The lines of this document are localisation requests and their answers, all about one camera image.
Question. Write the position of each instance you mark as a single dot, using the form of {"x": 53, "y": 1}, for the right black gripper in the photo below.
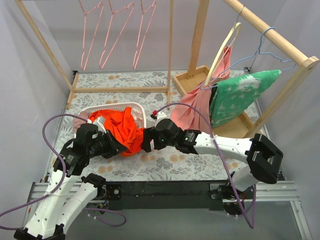
{"x": 150, "y": 139}

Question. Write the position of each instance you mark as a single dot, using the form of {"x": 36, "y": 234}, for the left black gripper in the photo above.
{"x": 113, "y": 144}

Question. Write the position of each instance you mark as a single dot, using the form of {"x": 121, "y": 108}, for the orange t shirt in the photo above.
{"x": 123, "y": 127}

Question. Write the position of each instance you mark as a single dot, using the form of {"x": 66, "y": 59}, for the pink hanger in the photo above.
{"x": 118, "y": 21}
{"x": 88, "y": 38}
{"x": 142, "y": 35}

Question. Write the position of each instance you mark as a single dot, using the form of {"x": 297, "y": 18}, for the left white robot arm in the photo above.
{"x": 68, "y": 192}

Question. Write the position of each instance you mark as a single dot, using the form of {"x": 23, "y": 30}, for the green tie-dye shirt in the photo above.
{"x": 232, "y": 96}

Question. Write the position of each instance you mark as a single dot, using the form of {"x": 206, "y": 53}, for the cream wooden hanger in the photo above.
{"x": 220, "y": 54}

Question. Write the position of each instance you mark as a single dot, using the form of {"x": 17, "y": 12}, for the white laundry basket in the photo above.
{"x": 137, "y": 111}

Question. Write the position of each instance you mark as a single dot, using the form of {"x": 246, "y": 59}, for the salmon pink garment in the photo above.
{"x": 193, "y": 110}

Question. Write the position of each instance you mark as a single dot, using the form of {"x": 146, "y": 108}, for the left wooden clothes rack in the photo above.
{"x": 72, "y": 86}

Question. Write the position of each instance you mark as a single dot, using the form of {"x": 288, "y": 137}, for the wooden clothes rack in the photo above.
{"x": 72, "y": 86}
{"x": 242, "y": 126}

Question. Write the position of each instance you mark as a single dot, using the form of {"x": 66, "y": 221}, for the right wooden clothes rack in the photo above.
{"x": 242, "y": 126}

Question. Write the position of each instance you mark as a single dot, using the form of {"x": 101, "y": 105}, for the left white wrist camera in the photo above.
{"x": 99, "y": 122}

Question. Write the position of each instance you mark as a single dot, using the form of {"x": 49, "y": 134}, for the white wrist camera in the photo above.
{"x": 158, "y": 116}
{"x": 99, "y": 122}

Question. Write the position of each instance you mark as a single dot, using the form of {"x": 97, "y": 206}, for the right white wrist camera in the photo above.
{"x": 158, "y": 116}

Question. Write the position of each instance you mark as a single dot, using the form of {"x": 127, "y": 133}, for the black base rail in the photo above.
{"x": 214, "y": 195}

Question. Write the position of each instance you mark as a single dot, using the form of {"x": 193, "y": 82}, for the aluminium frame rail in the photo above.
{"x": 282, "y": 191}

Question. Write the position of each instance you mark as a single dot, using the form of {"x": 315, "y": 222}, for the blue wire hanger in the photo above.
{"x": 257, "y": 52}

